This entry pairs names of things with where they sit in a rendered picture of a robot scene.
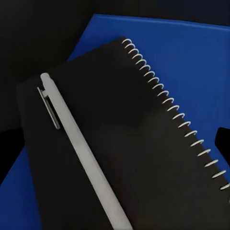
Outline pen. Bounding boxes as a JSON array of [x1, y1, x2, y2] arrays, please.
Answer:
[[37, 72, 134, 230]]

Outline folder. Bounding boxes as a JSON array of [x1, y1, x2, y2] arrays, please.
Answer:
[[0, 13, 230, 230]]

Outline notebook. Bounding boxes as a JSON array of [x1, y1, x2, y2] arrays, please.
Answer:
[[15, 36, 230, 230]]

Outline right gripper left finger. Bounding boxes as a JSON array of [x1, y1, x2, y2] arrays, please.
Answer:
[[0, 127, 25, 184]]

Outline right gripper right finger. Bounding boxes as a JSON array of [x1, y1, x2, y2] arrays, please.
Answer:
[[215, 127, 230, 166]]

